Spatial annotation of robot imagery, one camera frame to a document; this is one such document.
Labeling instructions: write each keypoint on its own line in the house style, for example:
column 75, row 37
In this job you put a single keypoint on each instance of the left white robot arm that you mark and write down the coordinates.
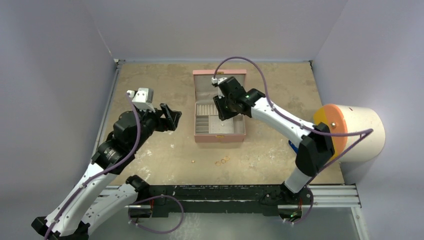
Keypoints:
column 78, row 216

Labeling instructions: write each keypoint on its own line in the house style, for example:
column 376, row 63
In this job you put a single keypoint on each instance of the white cylinder orange lid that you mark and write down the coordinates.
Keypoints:
column 343, row 119

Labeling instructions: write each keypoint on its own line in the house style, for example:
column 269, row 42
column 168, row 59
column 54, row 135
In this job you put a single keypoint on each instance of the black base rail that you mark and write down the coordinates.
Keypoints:
column 158, row 201

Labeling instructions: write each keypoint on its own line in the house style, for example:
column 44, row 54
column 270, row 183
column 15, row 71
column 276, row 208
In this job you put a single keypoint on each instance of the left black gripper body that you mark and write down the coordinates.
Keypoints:
column 153, row 121

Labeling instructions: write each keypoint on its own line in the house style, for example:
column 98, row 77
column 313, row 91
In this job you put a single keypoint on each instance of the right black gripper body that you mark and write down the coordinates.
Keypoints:
column 224, row 104

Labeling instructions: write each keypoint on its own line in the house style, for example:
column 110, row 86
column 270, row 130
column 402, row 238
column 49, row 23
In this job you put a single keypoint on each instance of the pink jewelry box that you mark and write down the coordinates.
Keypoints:
column 207, row 125

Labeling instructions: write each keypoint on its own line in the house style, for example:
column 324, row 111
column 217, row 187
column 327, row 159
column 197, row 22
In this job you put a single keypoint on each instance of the blue stapler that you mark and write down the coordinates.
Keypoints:
column 293, row 147

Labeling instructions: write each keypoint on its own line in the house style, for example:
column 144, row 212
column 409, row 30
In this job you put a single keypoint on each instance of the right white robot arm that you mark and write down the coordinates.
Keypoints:
column 313, row 142

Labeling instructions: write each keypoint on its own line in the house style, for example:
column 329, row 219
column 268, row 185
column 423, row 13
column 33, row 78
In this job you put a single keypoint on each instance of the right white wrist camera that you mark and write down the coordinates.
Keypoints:
column 217, row 81

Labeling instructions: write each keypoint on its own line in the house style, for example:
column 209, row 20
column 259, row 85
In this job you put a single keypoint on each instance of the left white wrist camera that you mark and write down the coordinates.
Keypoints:
column 142, row 99

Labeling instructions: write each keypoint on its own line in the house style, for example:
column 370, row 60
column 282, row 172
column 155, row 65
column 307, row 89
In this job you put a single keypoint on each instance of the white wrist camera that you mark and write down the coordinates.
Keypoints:
column 142, row 99
column 217, row 81

